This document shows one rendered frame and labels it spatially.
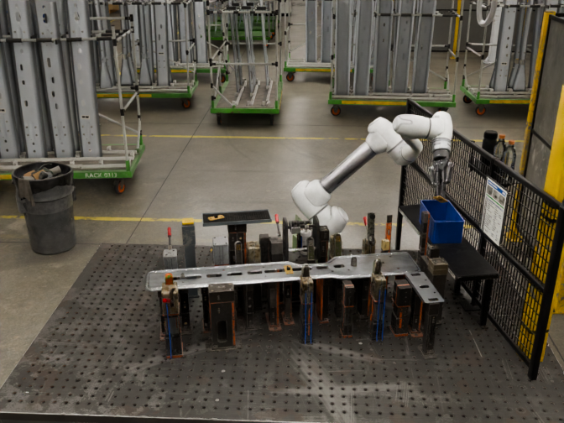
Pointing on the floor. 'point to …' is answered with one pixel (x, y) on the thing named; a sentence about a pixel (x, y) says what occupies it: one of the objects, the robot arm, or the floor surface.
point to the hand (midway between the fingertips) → (441, 191)
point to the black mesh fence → (501, 239)
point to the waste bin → (47, 205)
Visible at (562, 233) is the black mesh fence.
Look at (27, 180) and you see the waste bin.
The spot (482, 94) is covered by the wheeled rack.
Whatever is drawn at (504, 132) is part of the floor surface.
